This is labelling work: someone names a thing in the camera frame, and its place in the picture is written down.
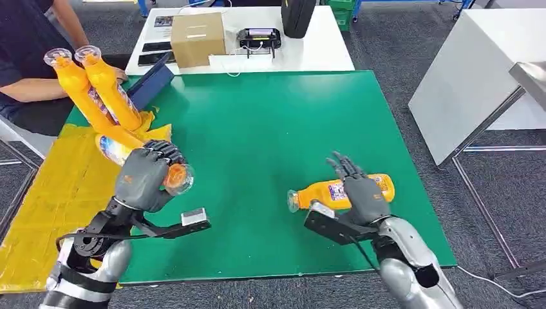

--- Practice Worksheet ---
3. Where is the white thin cable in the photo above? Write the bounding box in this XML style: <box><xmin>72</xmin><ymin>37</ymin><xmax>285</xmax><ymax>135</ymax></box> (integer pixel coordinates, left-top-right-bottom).
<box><xmin>220</xmin><ymin>42</ymin><xmax>265</xmax><ymax>79</ymax></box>

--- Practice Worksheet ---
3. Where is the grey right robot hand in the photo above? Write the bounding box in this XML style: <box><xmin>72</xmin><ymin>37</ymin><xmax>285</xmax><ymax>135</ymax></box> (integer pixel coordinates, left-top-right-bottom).
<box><xmin>326</xmin><ymin>151</ymin><xmax>391</xmax><ymax>227</ymax></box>

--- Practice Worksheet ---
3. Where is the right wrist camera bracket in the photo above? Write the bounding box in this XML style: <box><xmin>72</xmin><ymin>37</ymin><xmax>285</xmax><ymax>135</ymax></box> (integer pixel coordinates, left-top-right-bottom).
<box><xmin>303</xmin><ymin>200</ymin><xmax>380</xmax><ymax>247</ymax></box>

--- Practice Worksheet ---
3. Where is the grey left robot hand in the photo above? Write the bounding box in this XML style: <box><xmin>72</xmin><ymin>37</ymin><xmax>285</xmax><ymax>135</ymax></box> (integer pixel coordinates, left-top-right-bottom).
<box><xmin>113</xmin><ymin>139</ymin><xmax>189</xmax><ymax>214</ymax></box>

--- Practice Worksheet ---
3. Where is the person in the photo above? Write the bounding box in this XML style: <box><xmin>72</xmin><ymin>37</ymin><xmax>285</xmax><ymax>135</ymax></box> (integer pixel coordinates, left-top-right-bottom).
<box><xmin>0</xmin><ymin>0</ymin><xmax>129</xmax><ymax>136</ymax></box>

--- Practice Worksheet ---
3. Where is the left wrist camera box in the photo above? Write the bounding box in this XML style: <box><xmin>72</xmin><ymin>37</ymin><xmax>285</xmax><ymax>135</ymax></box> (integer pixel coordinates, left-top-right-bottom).
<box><xmin>131</xmin><ymin>207</ymin><xmax>212</xmax><ymax>240</ymax></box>

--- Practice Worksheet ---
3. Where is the black bag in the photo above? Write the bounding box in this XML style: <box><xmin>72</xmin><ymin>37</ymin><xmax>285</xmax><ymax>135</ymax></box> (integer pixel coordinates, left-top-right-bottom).
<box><xmin>280</xmin><ymin>0</ymin><xmax>317</xmax><ymax>40</ymax></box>

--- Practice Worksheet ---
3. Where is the brown cardboard box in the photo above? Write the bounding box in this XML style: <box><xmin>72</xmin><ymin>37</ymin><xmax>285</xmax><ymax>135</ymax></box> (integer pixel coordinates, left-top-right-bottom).
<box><xmin>170</xmin><ymin>12</ymin><xmax>227</xmax><ymax>70</ymax></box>

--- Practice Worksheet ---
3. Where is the white floor cable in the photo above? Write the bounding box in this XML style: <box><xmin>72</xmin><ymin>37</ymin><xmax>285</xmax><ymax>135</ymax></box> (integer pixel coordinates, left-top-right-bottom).
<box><xmin>457</xmin><ymin>266</ymin><xmax>546</xmax><ymax>299</ymax></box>

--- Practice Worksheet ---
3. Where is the orange drink bottle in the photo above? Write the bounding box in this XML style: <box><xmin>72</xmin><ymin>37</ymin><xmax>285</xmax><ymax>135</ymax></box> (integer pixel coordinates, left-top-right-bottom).
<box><xmin>42</xmin><ymin>48</ymin><xmax>145</xmax><ymax>150</ymax></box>
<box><xmin>94</xmin><ymin>133</ymin><xmax>195</xmax><ymax>196</ymax></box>
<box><xmin>74</xmin><ymin>45</ymin><xmax>144</xmax><ymax>132</ymax></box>
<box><xmin>287</xmin><ymin>173</ymin><xmax>396</xmax><ymax>214</ymax></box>

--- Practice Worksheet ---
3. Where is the black controller with screen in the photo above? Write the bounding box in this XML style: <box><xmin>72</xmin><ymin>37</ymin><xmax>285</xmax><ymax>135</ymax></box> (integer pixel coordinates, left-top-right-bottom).
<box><xmin>236</xmin><ymin>27</ymin><xmax>283</xmax><ymax>60</ymax></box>

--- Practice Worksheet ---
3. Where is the blue metal frame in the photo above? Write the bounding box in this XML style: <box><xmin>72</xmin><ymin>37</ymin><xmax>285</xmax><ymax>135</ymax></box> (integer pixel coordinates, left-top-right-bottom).
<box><xmin>136</xmin><ymin>0</ymin><xmax>475</xmax><ymax>21</ymax></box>

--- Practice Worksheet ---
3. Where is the steel bench top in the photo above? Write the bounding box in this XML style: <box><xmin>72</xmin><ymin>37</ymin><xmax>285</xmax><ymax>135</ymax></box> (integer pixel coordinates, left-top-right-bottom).
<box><xmin>508</xmin><ymin>61</ymin><xmax>546</xmax><ymax>112</ymax></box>

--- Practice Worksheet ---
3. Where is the black phone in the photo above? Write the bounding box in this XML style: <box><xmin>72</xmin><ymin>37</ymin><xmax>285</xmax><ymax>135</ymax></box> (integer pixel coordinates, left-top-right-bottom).
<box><xmin>137</xmin><ymin>51</ymin><xmax>176</xmax><ymax>67</ymax></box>
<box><xmin>141</xmin><ymin>41</ymin><xmax>173</xmax><ymax>53</ymax></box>

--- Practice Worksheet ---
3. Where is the large white side table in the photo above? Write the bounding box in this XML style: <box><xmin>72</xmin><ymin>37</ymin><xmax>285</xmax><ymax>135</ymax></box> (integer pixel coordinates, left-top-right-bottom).
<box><xmin>407</xmin><ymin>8</ymin><xmax>546</xmax><ymax>167</ymax></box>

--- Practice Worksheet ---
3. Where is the grey metal chair frame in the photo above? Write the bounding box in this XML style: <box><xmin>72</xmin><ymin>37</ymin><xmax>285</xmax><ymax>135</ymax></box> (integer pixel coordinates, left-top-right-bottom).
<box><xmin>0</xmin><ymin>114</ymin><xmax>57</xmax><ymax>242</ymax></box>

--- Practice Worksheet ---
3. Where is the green plastic crate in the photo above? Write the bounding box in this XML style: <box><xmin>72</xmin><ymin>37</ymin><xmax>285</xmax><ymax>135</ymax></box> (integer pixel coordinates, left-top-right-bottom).
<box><xmin>319</xmin><ymin>0</ymin><xmax>358</xmax><ymax>32</ymax></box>

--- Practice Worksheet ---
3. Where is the grey metal table frame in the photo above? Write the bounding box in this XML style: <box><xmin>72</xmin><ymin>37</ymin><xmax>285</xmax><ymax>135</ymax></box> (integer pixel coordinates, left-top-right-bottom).
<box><xmin>437</xmin><ymin>87</ymin><xmax>546</xmax><ymax>283</ymax></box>

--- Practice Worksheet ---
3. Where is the yellow sheet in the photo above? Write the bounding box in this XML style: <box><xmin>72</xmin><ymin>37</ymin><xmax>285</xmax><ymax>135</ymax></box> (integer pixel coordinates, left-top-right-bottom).
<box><xmin>0</xmin><ymin>110</ymin><xmax>173</xmax><ymax>295</ymax></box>

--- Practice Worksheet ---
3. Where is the printed paper leaflet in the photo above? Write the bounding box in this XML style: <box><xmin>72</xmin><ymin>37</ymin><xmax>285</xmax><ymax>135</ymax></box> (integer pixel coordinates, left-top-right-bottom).
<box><xmin>145</xmin><ymin>15</ymin><xmax>175</xmax><ymax>41</ymax></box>

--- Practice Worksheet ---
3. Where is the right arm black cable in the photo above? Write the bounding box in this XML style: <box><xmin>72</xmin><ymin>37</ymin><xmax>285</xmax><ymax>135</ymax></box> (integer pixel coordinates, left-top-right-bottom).
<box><xmin>348</xmin><ymin>236</ymin><xmax>381</xmax><ymax>275</ymax></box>

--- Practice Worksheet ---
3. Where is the green table mat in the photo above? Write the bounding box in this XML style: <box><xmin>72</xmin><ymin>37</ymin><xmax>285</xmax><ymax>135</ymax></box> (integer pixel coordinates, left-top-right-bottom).
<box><xmin>64</xmin><ymin>70</ymin><xmax>458</xmax><ymax>286</ymax></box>

